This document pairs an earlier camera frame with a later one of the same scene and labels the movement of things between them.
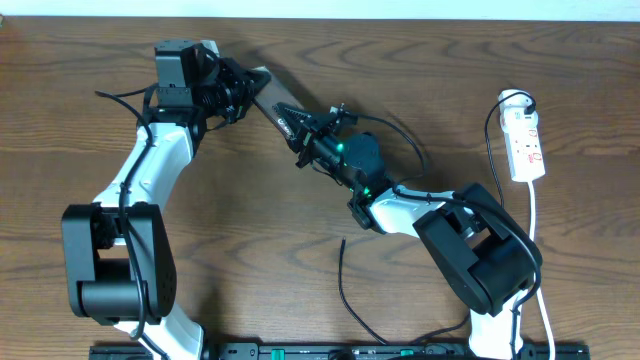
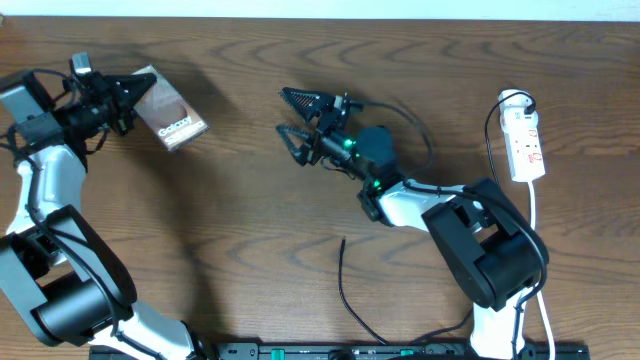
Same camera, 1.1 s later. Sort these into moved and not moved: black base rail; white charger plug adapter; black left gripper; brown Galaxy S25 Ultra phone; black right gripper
Moved: black right gripper; brown Galaxy S25 Ultra phone; black left gripper
Not moved: black base rail; white charger plug adapter
